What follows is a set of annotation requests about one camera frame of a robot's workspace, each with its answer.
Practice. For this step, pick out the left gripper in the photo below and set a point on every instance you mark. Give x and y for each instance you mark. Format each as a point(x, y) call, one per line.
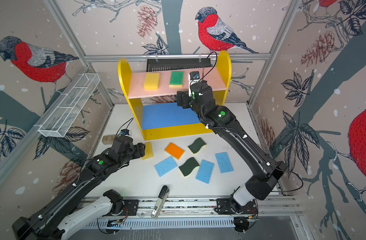
point(140, 146)

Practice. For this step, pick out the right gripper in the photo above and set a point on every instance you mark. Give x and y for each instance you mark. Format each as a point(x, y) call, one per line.
point(182, 100)

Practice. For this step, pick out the green yellow sponge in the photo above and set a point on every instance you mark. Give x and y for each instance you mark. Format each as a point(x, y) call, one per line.
point(176, 79)

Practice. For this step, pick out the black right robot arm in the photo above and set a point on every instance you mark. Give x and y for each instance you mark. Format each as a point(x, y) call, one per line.
point(219, 119)

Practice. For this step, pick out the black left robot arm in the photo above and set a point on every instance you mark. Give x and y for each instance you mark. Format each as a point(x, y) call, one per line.
point(44, 224)

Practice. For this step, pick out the blue lower shelf board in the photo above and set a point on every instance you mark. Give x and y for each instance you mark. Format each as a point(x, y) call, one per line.
point(167, 115)

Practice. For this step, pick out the pink upper shelf board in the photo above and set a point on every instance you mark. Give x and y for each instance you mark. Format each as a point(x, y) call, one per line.
point(136, 88)

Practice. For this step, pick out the light blue sponge left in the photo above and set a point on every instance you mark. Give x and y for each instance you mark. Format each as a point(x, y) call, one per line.
point(165, 166)

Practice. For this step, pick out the light blue sponge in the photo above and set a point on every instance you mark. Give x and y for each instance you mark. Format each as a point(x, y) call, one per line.
point(165, 166)
point(205, 172)
point(224, 163)

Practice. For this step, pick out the orange sponge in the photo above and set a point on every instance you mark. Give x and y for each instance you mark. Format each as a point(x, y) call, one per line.
point(174, 150)

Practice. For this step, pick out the seasoning jar left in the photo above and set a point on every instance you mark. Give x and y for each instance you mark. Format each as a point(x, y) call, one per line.
point(108, 139)

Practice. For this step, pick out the black vent panel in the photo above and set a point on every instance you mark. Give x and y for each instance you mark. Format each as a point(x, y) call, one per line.
point(154, 65)

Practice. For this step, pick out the dark green wavy sponge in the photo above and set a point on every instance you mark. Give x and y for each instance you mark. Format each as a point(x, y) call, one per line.
point(197, 145)
point(187, 168)

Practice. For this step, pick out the black silver handheld tool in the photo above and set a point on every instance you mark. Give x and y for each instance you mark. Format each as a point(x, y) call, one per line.
point(160, 202)

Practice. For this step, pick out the light blue sponge middle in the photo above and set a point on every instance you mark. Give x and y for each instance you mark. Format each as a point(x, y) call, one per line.
point(205, 172)

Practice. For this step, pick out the light blue sponge right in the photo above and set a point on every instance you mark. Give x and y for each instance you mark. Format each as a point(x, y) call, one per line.
point(224, 163)

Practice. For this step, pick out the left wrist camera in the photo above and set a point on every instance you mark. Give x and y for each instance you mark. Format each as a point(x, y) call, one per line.
point(125, 132)

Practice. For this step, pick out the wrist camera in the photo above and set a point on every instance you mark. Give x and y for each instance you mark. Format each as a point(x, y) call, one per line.
point(193, 77)
point(125, 132)

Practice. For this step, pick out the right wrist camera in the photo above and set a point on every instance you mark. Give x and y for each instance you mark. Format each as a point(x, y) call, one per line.
point(193, 77)

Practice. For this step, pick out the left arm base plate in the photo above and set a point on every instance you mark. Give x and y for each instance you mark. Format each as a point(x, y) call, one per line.
point(124, 208)

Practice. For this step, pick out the perforated aluminium rail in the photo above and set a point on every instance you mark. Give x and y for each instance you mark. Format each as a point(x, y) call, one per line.
point(163, 223)

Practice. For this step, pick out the white wire mesh basket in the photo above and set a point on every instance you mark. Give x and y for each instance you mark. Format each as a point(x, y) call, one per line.
point(71, 103)

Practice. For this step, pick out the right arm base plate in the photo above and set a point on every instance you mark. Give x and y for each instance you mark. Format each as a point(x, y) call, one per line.
point(230, 207)

